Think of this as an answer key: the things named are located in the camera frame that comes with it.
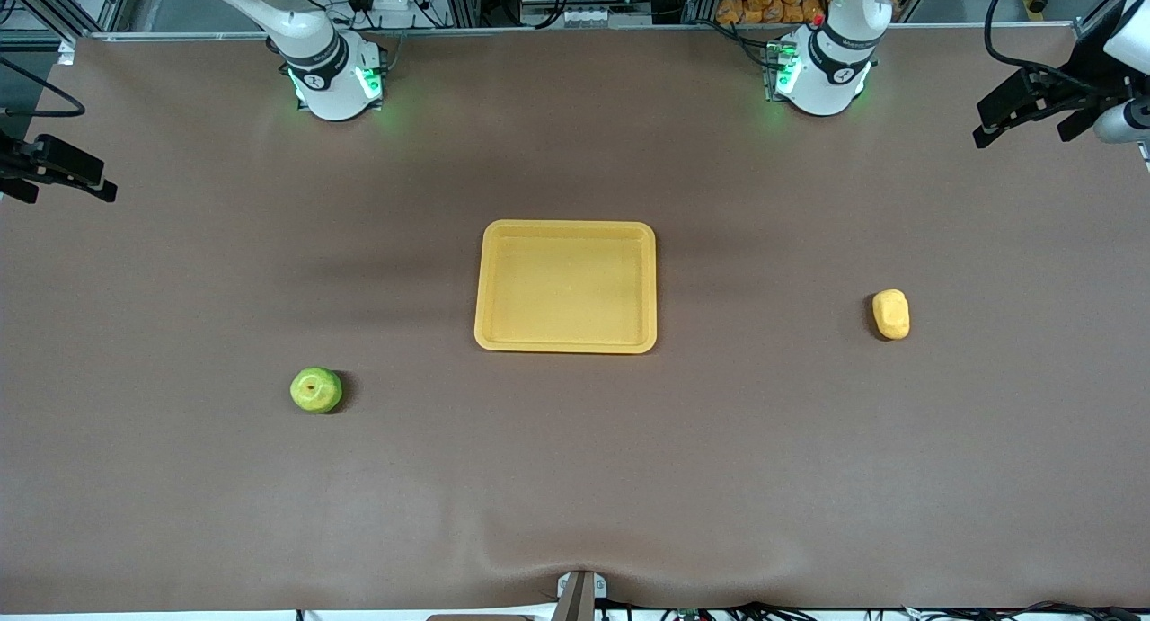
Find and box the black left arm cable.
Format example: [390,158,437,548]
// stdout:
[985,0,1093,92]

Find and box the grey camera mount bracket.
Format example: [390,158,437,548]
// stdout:
[555,570,608,621]

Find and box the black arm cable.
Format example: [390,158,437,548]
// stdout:
[985,0,1093,92]
[0,58,86,119]

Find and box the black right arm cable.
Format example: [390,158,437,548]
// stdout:
[0,58,86,119]

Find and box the green apple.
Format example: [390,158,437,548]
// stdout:
[289,367,343,415]

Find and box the aluminium table edge rail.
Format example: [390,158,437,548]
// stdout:
[90,21,1075,42]

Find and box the yellow plastic tray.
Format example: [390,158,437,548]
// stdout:
[473,219,658,355]

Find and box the yellow potato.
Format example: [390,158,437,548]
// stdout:
[871,288,911,342]

